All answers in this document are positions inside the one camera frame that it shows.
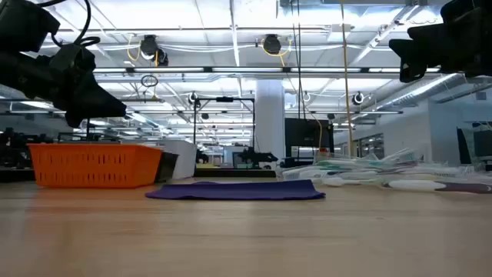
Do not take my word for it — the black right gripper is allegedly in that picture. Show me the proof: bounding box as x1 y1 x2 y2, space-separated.
388 0 492 84

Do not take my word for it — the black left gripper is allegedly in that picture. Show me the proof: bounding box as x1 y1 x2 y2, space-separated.
0 44 128 128

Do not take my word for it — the blue toothbrush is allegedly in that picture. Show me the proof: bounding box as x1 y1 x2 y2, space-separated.
281 165 327 182
378 148 422 166

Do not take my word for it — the purple toothbrush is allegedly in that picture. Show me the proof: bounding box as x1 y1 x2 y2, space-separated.
381 179 492 195

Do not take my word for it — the orange plastic basket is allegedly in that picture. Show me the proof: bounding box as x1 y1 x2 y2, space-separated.
27 142 164 189

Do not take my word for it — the dark background equipment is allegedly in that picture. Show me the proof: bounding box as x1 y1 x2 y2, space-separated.
0 128 53 170

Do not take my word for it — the white plastic basket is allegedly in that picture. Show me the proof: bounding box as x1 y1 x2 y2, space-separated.
145 138 198 180

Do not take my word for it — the black monitor screen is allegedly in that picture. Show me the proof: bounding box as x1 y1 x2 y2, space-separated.
284 118 334 159

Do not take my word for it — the long ceiling light strip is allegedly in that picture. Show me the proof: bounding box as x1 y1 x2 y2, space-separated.
91 66 441 74

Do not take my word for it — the white building column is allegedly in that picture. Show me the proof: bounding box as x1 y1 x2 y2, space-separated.
254 79 286 165

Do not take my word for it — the dark blue-violet mat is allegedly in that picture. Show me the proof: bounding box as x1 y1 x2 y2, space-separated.
145 179 327 202

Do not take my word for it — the silver ventilation duct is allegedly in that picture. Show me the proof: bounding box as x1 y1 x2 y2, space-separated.
378 72 470 111

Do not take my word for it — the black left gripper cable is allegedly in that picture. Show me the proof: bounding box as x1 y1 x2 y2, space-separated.
36 0 101 49

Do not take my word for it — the black background rig frame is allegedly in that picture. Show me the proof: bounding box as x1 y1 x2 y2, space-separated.
193 97 256 155

